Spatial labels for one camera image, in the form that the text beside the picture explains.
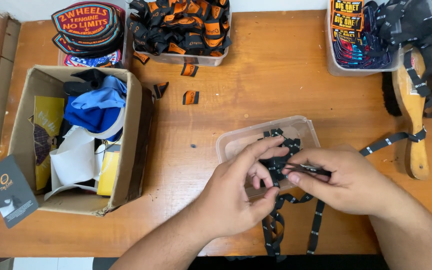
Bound open cardboard box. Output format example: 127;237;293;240
7;64;154;218

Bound small metal thread snips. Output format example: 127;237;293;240
283;162;332;178

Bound stacks of colourful woven labels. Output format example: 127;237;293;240
330;0;394;70

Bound long black label ribbon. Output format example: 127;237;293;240
261;127;427;262

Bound stack of embroidered patches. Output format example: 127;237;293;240
51;1;126;58

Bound pile of cut black labels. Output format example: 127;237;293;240
257;128;302;188

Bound orange black folded label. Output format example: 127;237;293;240
182;90;200;106
180;62;199;78
152;81;170;100
133;51;151;65

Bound heap of orange black labels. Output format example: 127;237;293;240
127;0;233;57

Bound wooden brush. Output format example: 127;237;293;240
382;46;431;181

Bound blue cloth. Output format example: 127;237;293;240
64;75;128;142

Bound heap of black ribbon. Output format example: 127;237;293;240
364;0;432;119

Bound dark grey hang tag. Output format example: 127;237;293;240
0;154;40;229

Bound white crumpled paper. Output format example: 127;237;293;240
44;125;107;202

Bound clear plastic tub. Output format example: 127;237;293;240
215;115;321;199

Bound person's right hand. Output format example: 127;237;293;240
281;145;394;219

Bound clear tub of orange labels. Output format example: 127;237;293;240
131;0;233;68

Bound yellow packet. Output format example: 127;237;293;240
96;144;121;197

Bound clear tub of woven labels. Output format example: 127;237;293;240
324;0;405;78

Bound black cloth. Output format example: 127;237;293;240
63;68;108;97

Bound person's left hand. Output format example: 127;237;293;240
193;136;290;241

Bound yellow printed card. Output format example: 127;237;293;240
28;95;66;191

